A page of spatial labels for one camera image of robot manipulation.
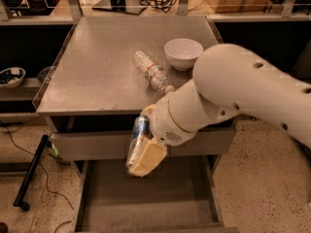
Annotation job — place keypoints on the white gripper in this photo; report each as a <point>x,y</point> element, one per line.
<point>164,119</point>

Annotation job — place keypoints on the small bowl with items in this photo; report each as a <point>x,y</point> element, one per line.
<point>12,77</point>

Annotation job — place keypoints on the black monitor stand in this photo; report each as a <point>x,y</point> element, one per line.
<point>131,7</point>

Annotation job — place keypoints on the open grey middle drawer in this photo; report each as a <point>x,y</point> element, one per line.
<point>178,197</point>

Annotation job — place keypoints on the clear plastic water bottle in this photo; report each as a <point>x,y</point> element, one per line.
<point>155,74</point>

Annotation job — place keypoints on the blue silver redbull can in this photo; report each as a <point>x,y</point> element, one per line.
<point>141,134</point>

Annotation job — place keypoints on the grey wooden drawer cabinet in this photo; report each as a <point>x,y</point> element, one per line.
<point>95,87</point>

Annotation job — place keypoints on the black bar on floor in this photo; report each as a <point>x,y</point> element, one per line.
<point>19,201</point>

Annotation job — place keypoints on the white ceramic bowl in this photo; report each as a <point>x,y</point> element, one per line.
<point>182,53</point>

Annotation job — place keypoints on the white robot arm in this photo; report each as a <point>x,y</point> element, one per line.
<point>227,81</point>

